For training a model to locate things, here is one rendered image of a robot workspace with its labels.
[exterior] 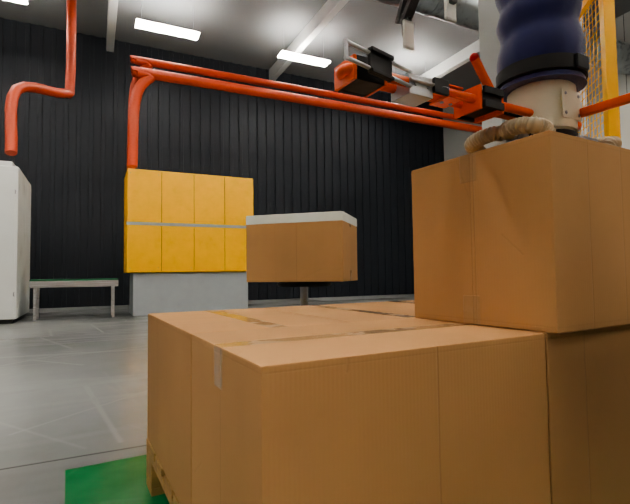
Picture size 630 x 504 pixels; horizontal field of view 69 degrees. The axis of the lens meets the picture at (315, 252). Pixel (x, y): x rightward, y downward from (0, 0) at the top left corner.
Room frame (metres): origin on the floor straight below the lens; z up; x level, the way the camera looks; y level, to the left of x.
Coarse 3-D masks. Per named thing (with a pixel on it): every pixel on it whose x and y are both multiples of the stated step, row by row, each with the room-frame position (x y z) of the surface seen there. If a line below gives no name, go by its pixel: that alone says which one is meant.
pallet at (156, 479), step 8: (152, 448) 1.40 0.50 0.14; (152, 456) 1.39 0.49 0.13; (152, 464) 1.38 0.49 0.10; (160, 464) 1.29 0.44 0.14; (152, 472) 1.40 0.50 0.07; (160, 472) 1.27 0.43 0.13; (152, 480) 1.40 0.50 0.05; (160, 480) 1.27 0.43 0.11; (152, 488) 1.40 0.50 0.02; (160, 488) 1.42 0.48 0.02; (168, 488) 1.17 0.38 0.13; (168, 496) 1.17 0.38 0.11
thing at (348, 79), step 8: (352, 56) 0.88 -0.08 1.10; (360, 56) 0.88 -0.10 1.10; (352, 72) 0.88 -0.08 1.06; (360, 72) 0.88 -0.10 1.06; (336, 80) 0.93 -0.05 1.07; (344, 80) 0.91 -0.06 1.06; (352, 80) 0.89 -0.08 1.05; (360, 80) 0.89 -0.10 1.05; (368, 80) 0.89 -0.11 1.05; (376, 80) 0.90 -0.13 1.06; (384, 80) 0.92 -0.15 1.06; (336, 88) 0.93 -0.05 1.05; (344, 88) 0.93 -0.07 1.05; (352, 88) 0.93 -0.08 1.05; (360, 88) 0.93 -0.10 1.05; (368, 88) 0.93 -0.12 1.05; (376, 88) 0.93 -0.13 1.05; (368, 96) 0.97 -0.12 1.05
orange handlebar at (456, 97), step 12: (336, 72) 0.90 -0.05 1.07; (348, 72) 0.89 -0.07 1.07; (396, 84) 0.94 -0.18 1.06; (444, 96) 1.02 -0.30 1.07; (456, 96) 1.02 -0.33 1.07; (468, 96) 1.04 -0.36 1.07; (624, 96) 1.07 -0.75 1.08; (516, 108) 1.12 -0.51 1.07; (528, 108) 1.15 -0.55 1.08; (588, 108) 1.14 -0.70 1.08; (600, 108) 1.12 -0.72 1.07; (612, 108) 1.11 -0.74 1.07
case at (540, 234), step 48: (528, 144) 0.92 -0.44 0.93; (576, 144) 0.93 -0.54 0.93; (432, 192) 1.16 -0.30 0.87; (480, 192) 1.03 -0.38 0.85; (528, 192) 0.92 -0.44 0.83; (576, 192) 0.92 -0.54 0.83; (624, 192) 1.02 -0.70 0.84; (432, 240) 1.16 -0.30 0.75; (480, 240) 1.03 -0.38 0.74; (528, 240) 0.93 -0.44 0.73; (576, 240) 0.92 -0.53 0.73; (624, 240) 1.01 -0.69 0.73; (432, 288) 1.17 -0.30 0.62; (480, 288) 1.04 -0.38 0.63; (528, 288) 0.93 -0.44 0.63; (576, 288) 0.91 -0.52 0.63; (624, 288) 1.01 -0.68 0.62
